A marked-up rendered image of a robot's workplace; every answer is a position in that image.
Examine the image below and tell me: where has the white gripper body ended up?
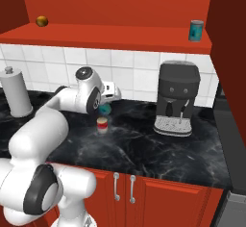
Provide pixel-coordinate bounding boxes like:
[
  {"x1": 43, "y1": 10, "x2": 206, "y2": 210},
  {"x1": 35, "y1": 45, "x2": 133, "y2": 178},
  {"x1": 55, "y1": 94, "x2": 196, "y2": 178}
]
[{"x1": 101, "y1": 86, "x2": 123, "y2": 104}]

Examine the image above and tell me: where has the red cabinet door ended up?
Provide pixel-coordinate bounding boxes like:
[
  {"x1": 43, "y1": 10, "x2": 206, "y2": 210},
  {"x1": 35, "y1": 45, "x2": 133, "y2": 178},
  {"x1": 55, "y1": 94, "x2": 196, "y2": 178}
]
[
  {"x1": 86, "y1": 168, "x2": 127, "y2": 227},
  {"x1": 125, "y1": 173, "x2": 224, "y2": 227}
]

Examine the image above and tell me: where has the teal can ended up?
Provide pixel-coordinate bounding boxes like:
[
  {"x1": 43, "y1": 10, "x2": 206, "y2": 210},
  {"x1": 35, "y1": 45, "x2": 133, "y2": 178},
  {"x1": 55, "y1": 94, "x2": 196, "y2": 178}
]
[
  {"x1": 98, "y1": 103, "x2": 112, "y2": 116},
  {"x1": 187, "y1": 19, "x2": 205, "y2": 42}
]

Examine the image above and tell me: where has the red and white can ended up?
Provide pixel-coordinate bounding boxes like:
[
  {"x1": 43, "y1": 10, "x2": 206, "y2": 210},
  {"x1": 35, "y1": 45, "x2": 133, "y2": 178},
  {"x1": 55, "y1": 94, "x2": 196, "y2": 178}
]
[{"x1": 96, "y1": 116, "x2": 109, "y2": 135}]

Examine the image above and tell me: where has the dark grey coffee machine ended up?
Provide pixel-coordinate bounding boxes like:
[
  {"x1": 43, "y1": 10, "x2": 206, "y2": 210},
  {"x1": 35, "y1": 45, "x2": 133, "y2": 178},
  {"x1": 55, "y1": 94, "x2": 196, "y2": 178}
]
[{"x1": 153, "y1": 60, "x2": 202, "y2": 139}]

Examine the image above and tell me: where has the white paper towel holder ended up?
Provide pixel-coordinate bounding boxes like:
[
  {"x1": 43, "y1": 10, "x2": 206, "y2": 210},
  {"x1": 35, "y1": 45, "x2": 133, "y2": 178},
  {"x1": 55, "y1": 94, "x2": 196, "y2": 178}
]
[{"x1": 0, "y1": 65, "x2": 35, "y2": 118}]

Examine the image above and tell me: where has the round golden brown fruit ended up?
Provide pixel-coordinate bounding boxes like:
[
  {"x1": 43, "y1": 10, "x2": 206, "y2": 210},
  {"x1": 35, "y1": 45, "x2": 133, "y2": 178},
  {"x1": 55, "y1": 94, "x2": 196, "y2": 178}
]
[{"x1": 35, "y1": 14, "x2": 49, "y2": 28}]

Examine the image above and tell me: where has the dark grey appliance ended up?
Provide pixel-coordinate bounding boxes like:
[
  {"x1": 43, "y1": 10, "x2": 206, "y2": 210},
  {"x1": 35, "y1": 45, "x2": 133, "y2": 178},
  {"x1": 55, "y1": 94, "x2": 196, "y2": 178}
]
[{"x1": 209, "y1": 82, "x2": 246, "y2": 227}]

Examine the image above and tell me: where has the red open wall cabinet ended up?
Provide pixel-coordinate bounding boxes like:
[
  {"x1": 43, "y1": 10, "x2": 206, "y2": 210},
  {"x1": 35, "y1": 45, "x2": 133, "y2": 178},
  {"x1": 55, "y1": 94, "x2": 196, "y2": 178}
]
[{"x1": 0, "y1": 0, "x2": 246, "y2": 105}]

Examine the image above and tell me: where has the silver cabinet handle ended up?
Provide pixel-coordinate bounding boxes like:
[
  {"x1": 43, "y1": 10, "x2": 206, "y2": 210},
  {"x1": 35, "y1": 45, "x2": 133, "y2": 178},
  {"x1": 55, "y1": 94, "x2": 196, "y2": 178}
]
[
  {"x1": 129, "y1": 174, "x2": 136, "y2": 205},
  {"x1": 112, "y1": 171, "x2": 121, "y2": 202}
]

